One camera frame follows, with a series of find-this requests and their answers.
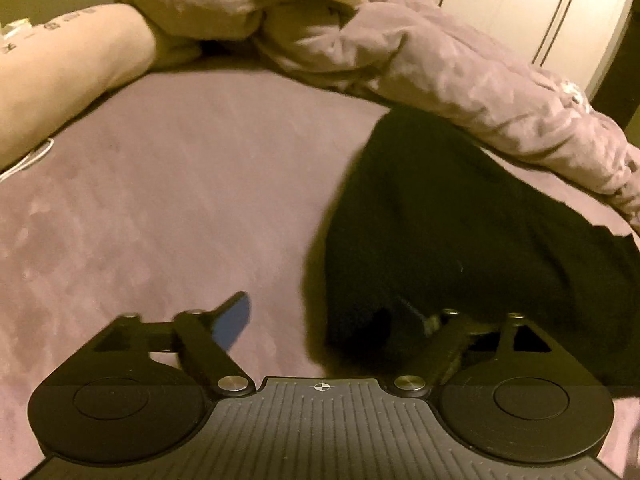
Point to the black knit sweater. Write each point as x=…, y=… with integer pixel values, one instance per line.
x=426, y=215

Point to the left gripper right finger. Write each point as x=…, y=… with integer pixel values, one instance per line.
x=420, y=325

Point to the purple crumpled duvet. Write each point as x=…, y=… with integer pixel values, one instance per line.
x=413, y=53

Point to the pink bolster pillow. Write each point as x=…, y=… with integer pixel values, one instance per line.
x=52, y=72

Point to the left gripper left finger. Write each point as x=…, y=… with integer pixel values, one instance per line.
x=230, y=319

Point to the purple bed sheet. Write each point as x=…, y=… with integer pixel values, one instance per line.
x=173, y=194

